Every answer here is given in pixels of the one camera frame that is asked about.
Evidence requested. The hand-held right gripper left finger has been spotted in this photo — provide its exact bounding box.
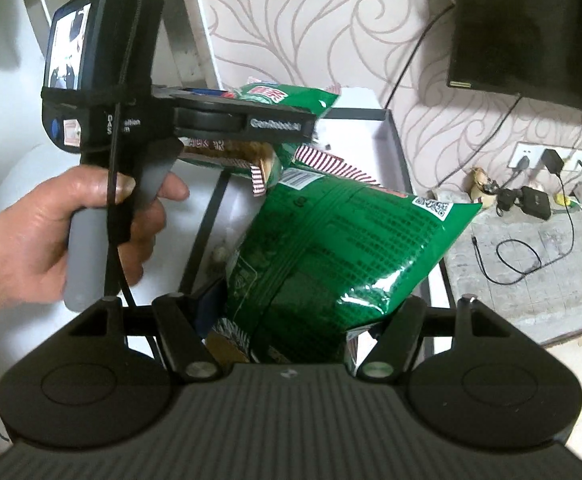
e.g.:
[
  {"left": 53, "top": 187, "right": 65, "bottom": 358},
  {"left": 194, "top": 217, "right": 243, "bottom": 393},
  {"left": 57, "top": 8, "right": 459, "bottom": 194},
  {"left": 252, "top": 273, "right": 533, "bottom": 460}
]
[{"left": 46, "top": 294, "right": 222, "bottom": 381}]

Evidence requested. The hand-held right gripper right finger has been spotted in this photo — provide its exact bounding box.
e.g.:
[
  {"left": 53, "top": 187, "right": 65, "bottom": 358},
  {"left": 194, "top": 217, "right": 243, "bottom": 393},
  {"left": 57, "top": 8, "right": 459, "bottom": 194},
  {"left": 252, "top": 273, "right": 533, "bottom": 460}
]
[{"left": 361, "top": 295, "right": 526, "bottom": 381}]

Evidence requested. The green chip bag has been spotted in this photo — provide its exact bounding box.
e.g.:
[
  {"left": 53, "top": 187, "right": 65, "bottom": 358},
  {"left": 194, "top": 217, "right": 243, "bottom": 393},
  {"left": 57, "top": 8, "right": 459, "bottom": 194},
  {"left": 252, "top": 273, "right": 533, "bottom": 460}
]
[
  {"left": 178, "top": 77, "right": 342, "bottom": 196},
  {"left": 206, "top": 145, "right": 482, "bottom": 378}
]

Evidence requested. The black box white interior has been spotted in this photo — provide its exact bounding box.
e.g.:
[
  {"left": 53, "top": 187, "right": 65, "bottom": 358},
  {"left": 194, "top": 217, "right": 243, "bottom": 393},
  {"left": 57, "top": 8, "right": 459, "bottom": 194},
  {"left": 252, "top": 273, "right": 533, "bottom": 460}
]
[{"left": 181, "top": 105, "right": 458, "bottom": 361}]

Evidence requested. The person's left hand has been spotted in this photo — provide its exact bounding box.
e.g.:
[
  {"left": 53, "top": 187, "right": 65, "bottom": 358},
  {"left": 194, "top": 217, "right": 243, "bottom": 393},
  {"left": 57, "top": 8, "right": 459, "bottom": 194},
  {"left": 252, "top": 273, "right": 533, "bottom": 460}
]
[{"left": 0, "top": 165, "right": 190, "bottom": 318}]

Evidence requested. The tan figurine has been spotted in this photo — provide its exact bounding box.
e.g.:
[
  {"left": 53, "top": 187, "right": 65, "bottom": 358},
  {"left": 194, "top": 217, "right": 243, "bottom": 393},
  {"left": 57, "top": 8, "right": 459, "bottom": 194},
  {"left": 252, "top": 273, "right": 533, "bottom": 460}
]
[{"left": 467, "top": 166, "right": 500, "bottom": 207}]

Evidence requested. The small black device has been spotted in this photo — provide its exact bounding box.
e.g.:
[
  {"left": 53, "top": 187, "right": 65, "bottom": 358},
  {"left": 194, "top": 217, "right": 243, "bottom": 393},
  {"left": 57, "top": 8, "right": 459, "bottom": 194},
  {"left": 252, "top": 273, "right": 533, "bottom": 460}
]
[{"left": 495, "top": 189, "right": 520, "bottom": 212}]

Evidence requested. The black box device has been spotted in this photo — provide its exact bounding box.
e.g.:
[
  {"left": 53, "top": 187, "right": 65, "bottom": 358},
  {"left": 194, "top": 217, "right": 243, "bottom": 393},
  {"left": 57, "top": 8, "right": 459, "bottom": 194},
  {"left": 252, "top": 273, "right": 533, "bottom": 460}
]
[{"left": 520, "top": 186, "right": 552, "bottom": 221}]

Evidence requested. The black power adapter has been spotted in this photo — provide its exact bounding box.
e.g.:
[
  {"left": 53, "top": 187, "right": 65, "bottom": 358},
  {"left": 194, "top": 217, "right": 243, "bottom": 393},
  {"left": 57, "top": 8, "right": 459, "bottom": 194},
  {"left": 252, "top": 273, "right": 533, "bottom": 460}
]
[{"left": 541, "top": 148, "right": 565, "bottom": 177}]

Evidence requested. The black television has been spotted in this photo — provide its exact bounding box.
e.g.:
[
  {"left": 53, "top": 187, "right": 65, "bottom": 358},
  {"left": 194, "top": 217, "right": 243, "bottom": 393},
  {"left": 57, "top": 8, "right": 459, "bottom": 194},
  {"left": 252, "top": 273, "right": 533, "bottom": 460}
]
[{"left": 446, "top": 0, "right": 582, "bottom": 117}]

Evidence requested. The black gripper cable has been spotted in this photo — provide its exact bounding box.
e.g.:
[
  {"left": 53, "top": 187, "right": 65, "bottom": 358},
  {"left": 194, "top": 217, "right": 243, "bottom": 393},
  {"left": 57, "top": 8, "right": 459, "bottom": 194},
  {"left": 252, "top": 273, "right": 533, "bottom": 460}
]
[{"left": 73, "top": 0, "right": 146, "bottom": 311}]

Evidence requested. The black looped cable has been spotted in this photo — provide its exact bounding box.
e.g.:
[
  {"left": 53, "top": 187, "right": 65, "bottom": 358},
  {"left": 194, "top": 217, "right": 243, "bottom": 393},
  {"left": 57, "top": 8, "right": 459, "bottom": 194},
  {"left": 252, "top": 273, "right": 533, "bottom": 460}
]
[{"left": 471, "top": 172, "right": 578, "bottom": 287}]

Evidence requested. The white wall outlet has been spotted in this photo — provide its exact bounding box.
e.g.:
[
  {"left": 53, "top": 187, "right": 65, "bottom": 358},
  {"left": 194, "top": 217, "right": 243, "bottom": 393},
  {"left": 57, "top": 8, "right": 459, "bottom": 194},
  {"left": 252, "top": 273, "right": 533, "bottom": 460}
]
[{"left": 508, "top": 141, "right": 582, "bottom": 173}]

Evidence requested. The black television cable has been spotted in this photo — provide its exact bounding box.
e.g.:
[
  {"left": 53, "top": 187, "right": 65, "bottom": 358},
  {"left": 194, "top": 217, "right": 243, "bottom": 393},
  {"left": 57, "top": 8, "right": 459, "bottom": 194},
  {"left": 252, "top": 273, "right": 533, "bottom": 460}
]
[{"left": 382, "top": 2, "right": 456, "bottom": 110}]

